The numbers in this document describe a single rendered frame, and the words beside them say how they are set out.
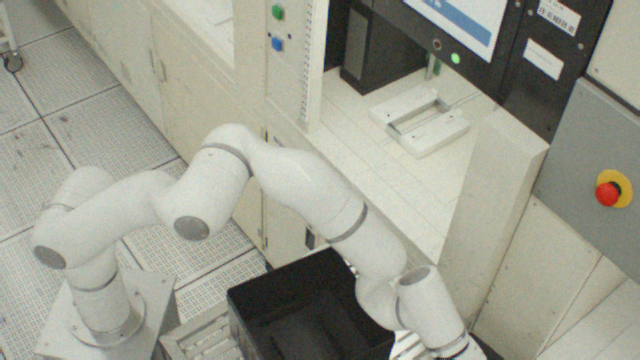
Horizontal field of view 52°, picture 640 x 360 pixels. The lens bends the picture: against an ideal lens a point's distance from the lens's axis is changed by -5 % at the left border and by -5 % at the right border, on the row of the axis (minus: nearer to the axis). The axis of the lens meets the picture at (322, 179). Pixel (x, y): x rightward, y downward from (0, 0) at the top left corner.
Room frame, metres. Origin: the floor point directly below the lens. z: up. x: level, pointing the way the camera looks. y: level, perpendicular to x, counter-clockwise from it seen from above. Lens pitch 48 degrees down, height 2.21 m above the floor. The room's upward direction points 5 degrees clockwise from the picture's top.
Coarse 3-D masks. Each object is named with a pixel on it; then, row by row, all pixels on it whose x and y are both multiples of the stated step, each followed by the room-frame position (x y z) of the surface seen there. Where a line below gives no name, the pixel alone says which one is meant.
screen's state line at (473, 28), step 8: (424, 0) 1.13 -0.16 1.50; (432, 0) 1.11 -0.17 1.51; (440, 0) 1.10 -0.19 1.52; (432, 8) 1.11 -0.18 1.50; (440, 8) 1.10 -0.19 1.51; (448, 8) 1.08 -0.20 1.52; (456, 8) 1.07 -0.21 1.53; (448, 16) 1.08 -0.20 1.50; (456, 16) 1.07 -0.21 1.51; (464, 16) 1.05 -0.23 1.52; (456, 24) 1.06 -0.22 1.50; (464, 24) 1.05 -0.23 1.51; (472, 24) 1.04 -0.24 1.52; (472, 32) 1.03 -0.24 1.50; (480, 32) 1.02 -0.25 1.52; (488, 32) 1.01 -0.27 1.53; (480, 40) 1.02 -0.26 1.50; (488, 40) 1.00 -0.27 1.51
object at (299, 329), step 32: (320, 256) 0.95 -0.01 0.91; (256, 288) 0.85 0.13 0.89; (288, 288) 0.90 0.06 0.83; (320, 288) 0.95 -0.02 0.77; (352, 288) 0.88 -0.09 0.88; (256, 320) 0.84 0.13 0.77; (288, 320) 0.85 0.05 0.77; (320, 320) 0.85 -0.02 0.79; (352, 320) 0.87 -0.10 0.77; (256, 352) 0.68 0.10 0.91; (288, 352) 0.77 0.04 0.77; (320, 352) 0.77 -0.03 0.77; (352, 352) 0.78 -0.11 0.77; (384, 352) 0.72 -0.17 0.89
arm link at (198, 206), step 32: (192, 160) 0.78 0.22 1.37; (224, 160) 0.77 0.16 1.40; (128, 192) 0.77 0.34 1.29; (160, 192) 0.72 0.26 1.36; (192, 192) 0.69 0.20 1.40; (224, 192) 0.71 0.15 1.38; (64, 224) 0.75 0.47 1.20; (96, 224) 0.75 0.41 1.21; (128, 224) 0.74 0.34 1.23; (160, 224) 0.73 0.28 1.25; (192, 224) 0.65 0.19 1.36; (224, 224) 0.68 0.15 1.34; (64, 256) 0.72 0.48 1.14
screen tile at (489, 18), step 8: (456, 0) 1.07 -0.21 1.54; (464, 0) 1.06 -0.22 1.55; (472, 0) 1.05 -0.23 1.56; (480, 0) 1.03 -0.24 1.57; (488, 0) 1.02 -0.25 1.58; (496, 0) 1.01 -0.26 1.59; (472, 8) 1.04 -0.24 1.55; (480, 8) 1.03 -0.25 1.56; (488, 8) 1.02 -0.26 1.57; (496, 8) 1.01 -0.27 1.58; (480, 16) 1.03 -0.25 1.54; (488, 16) 1.01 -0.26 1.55; (496, 16) 1.00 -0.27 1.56
